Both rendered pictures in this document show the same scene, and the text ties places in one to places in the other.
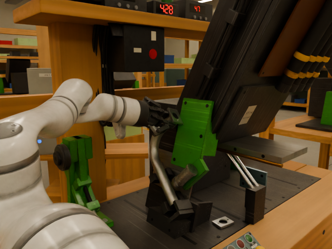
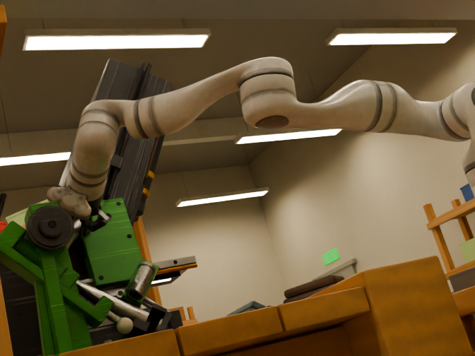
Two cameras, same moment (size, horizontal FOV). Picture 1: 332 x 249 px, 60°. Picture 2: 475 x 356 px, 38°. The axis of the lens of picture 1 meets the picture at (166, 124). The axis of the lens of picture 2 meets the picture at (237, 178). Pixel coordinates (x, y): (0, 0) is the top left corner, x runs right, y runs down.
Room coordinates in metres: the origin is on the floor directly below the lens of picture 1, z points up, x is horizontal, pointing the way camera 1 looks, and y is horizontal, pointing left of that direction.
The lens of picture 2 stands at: (0.22, 1.26, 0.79)
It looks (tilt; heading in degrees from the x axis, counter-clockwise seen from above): 17 degrees up; 283
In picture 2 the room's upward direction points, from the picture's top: 16 degrees counter-clockwise
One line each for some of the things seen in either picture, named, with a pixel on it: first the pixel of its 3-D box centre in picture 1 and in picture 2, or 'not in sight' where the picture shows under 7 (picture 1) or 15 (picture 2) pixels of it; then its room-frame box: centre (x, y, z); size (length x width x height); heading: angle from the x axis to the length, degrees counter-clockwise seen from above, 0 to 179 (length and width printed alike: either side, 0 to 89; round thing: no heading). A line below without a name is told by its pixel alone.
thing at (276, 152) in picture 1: (237, 143); (112, 282); (0.93, -0.24, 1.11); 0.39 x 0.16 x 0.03; 41
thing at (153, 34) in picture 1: (135, 50); not in sight; (1.04, 0.11, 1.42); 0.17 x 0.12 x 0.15; 131
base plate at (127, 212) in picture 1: (197, 202); not in sight; (0.95, -0.11, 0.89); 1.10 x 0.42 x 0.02; 131
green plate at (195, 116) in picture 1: (198, 132); (106, 244); (0.86, -0.10, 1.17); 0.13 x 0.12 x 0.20; 131
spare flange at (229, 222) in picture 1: (223, 222); not in sight; (0.80, -0.17, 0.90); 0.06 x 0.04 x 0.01; 122
